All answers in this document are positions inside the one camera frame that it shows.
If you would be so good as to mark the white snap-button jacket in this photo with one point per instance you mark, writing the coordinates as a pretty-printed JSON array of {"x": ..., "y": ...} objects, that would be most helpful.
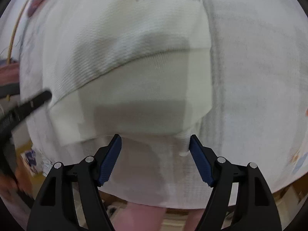
[{"x": 144, "y": 77}]

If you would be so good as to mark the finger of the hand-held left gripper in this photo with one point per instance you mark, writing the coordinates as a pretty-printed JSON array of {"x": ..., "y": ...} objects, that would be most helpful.
[{"x": 33, "y": 102}]

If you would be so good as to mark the pink cloth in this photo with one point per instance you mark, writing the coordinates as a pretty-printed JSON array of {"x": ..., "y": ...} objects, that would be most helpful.
[{"x": 8, "y": 73}]

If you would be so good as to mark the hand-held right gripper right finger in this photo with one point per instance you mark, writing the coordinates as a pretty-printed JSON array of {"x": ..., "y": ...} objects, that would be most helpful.
[{"x": 201, "y": 163}]

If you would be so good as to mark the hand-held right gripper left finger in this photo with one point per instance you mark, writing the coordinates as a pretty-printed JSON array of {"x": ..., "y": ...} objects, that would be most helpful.
[{"x": 110, "y": 161}]

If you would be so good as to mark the bed with floral sheet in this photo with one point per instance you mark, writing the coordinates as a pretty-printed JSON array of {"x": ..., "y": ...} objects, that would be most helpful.
[{"x": 252, "y": 77}]

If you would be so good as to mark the curved wooden pole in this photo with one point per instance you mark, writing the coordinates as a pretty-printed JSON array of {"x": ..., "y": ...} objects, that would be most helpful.
[{"x": 13, "y": 36}]

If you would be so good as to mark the dark grey frame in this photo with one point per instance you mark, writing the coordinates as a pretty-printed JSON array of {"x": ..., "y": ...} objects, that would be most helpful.
[{"x": 9, "y": 89}]

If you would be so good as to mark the person's pink pants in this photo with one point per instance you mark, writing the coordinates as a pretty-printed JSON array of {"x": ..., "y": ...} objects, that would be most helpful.
[{"x": 139, "y": 216}]

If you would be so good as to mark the purple printed bag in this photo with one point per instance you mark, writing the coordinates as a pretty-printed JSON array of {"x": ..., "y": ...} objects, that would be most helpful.
[{"x": 31, "y": 158}]

